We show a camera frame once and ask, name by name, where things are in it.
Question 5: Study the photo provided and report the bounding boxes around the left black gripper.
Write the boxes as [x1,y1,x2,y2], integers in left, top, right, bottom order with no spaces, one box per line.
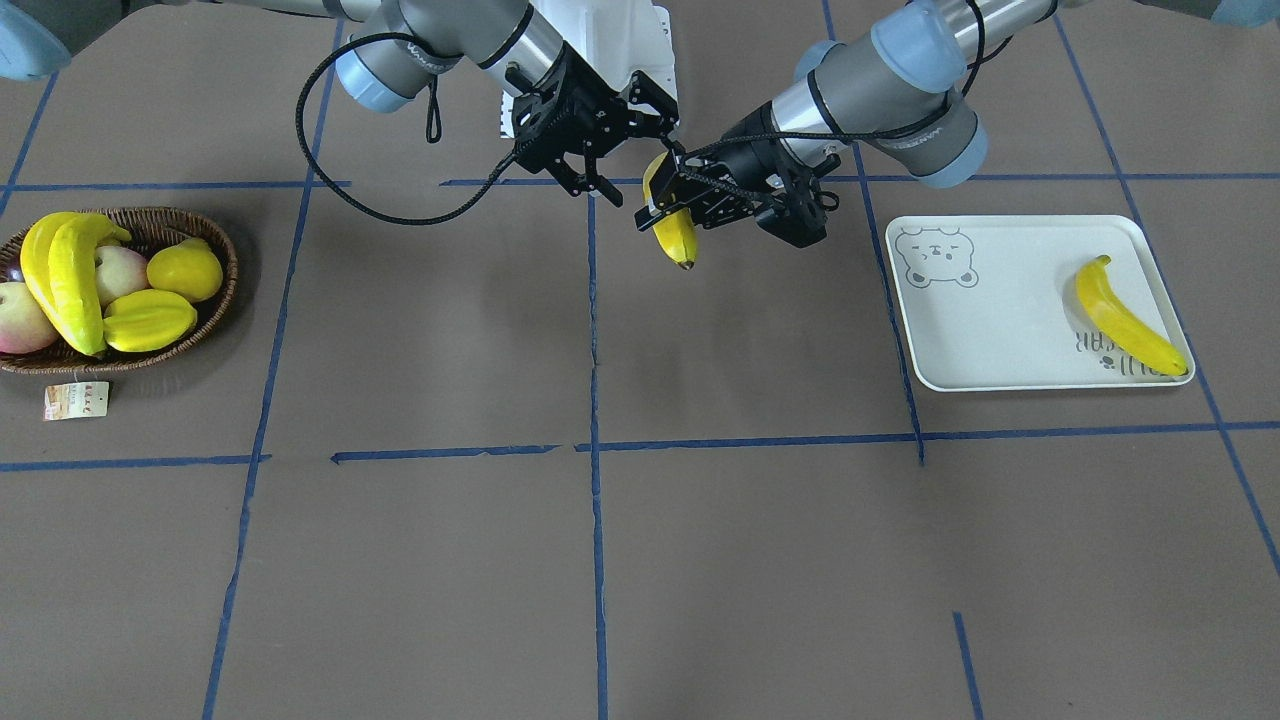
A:
[634,131,831,232]

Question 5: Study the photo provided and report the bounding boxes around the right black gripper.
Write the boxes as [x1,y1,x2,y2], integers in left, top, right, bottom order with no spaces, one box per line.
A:
[508,45,680,208]

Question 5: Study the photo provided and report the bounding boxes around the yellow banana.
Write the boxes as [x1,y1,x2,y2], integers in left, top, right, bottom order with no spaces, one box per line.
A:
[1073,255,1190,377]
[47,213,132,357]
[641,152,698,270]
[20,211,81,322]

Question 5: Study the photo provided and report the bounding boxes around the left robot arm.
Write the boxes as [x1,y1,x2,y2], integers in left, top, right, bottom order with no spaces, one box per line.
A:
[634,1,1064,266]

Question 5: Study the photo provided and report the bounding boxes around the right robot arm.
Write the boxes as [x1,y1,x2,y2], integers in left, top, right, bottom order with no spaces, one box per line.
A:
[3,1,678,206]

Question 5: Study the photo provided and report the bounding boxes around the brown wicker basket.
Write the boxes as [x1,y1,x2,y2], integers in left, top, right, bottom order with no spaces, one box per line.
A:
[1,206,241,375]

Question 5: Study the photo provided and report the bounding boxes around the paper basket tag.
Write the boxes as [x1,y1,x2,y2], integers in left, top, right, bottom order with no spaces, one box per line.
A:
[42,380,111,421]

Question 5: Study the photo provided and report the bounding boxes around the white bear tray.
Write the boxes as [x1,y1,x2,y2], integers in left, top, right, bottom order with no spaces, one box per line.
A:
[884,215,1196,392]

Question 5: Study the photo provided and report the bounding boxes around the yellow lemon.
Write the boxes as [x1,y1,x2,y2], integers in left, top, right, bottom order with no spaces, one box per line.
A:
[146,237,224,304]

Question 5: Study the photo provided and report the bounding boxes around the yellow starfruit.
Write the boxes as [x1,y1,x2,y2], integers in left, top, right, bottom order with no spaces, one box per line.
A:
[102,288,198,354]

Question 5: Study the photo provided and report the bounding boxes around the dark red fruit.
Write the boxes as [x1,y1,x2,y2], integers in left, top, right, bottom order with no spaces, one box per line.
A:
[1,282,60,355]

